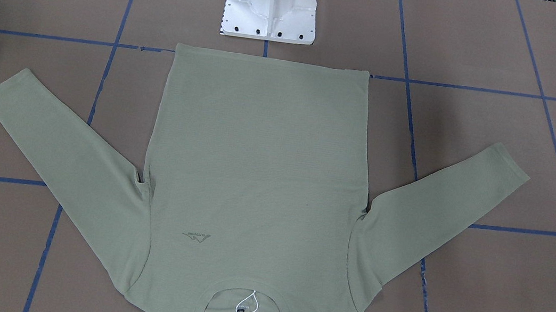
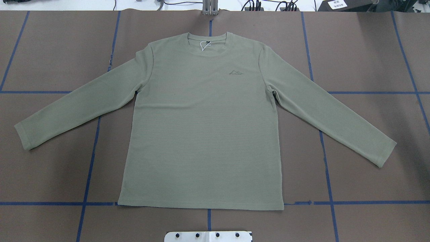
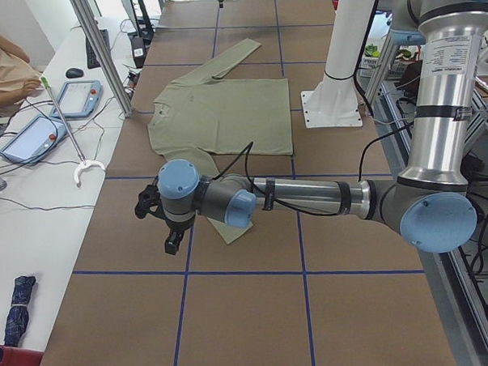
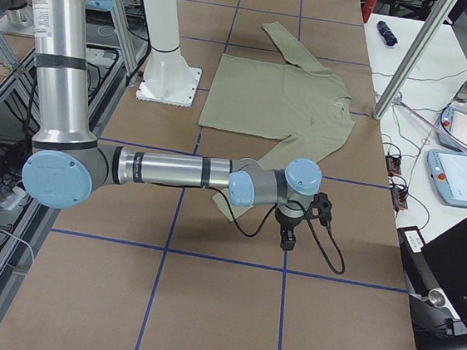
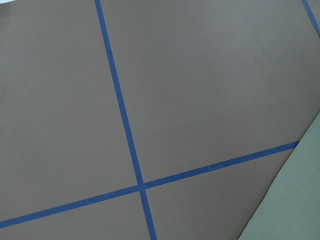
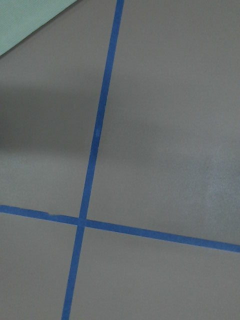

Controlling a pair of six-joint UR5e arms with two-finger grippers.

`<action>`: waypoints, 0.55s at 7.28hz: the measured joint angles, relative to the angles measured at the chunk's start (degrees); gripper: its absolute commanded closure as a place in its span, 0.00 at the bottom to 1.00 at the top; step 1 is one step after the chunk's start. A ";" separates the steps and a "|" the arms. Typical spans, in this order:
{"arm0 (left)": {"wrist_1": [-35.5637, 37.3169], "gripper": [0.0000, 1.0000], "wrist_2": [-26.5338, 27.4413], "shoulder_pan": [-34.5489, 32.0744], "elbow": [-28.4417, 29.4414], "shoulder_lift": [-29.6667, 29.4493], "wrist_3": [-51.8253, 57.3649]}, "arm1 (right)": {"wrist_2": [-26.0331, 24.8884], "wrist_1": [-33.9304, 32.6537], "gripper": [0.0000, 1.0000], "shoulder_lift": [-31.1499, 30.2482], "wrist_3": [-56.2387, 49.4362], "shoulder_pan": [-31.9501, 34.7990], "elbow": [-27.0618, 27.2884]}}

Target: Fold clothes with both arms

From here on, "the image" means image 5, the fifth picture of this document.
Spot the olive green t-shirt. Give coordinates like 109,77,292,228
239,116,320,240

